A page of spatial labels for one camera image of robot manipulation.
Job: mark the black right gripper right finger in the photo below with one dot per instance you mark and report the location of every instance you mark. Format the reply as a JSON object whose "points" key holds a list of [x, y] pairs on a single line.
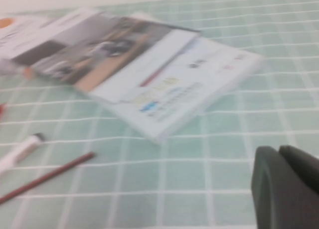
{"points": [[304, 174]]}

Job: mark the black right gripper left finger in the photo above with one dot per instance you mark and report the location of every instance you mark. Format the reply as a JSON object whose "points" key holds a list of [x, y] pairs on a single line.
{"points": [[274, 201]]}

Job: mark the green white grid tablecloth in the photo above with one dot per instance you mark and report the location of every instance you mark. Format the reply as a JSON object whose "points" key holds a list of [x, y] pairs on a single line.
{"points": [[199, 176]]}

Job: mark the white conference booklet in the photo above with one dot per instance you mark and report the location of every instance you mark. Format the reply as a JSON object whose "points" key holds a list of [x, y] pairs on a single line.
{"points": [[199, 89]]}

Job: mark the magazine with office photo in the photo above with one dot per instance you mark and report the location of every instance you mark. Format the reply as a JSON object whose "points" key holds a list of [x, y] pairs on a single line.
{"points": [[112, 64]]}

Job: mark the red pencil with eraser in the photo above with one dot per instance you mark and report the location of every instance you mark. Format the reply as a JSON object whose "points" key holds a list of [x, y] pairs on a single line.
{"points": [[49, 175]]}

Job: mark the black capped white marker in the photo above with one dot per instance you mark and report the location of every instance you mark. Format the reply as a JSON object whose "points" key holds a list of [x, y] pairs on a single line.
{"points": [[17, 151]]}

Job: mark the white orange box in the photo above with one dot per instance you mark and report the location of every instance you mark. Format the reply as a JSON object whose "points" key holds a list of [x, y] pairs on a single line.
{"points": [[5, 23]]}

